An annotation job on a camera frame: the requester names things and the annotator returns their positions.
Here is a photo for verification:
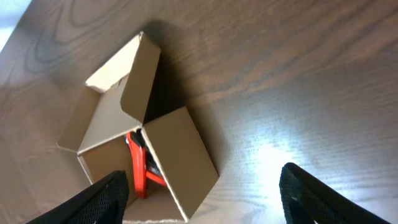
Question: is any cardboard box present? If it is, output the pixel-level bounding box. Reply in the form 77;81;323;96
58;33;218;223

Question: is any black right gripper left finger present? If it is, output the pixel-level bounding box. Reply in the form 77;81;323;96
29;170;129;224

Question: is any red black stapler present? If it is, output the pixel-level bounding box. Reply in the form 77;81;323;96
146;152;167;187

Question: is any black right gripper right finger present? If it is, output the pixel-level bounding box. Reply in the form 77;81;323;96
279;162;388;224

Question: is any orange utility knife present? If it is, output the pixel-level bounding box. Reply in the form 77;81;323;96
126;131;147;199

